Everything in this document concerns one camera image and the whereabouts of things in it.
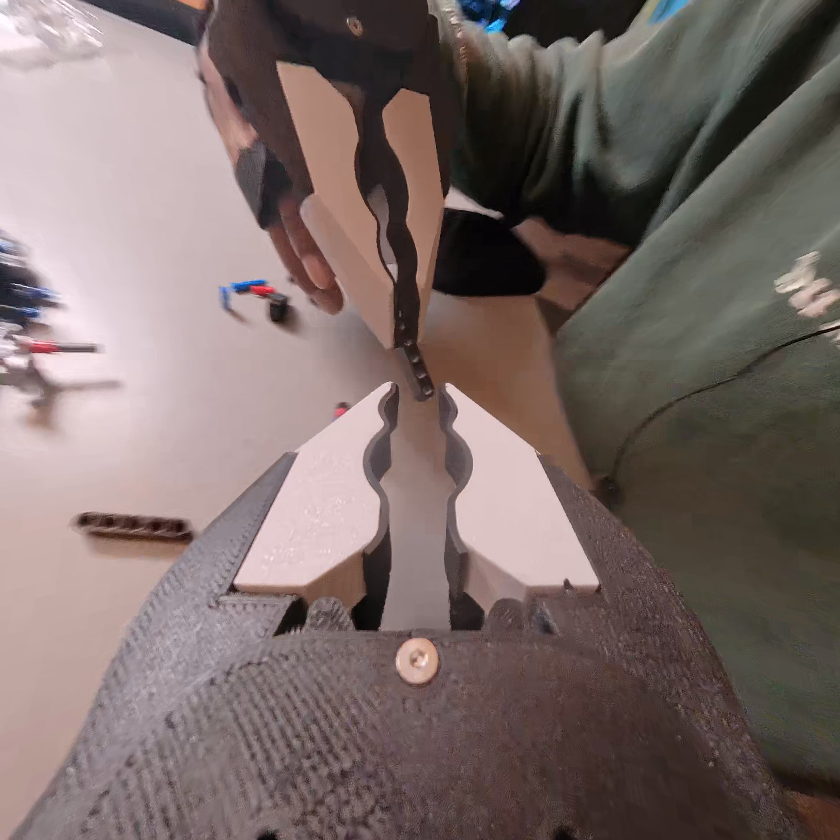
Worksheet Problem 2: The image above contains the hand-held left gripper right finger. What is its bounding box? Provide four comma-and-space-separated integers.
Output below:
438, 382, 602, 611

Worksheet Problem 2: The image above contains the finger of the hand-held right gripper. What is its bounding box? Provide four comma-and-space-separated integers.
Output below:
277, 61, 401, 349
381, 91, 446, 347

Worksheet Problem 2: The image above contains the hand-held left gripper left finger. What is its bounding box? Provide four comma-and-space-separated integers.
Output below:
233, 382, 401, 611

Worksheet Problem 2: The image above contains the black double lego beam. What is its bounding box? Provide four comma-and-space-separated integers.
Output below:
394, 289, 435, 403

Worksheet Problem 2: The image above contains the lego car chassis assembly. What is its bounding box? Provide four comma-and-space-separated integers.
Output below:
0, 230, 102, 408

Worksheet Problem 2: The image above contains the orange edged table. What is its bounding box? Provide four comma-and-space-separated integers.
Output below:
82, 0, 211, 47

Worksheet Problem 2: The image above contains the green sweatshirt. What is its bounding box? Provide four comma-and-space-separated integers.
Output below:
554, 0, 840, 795

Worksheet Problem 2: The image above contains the clear plastic bag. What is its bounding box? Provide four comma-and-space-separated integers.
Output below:
0, 0, 106, 67

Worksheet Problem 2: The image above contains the black cable with round plug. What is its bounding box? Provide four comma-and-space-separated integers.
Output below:
600, 325, 840, 506

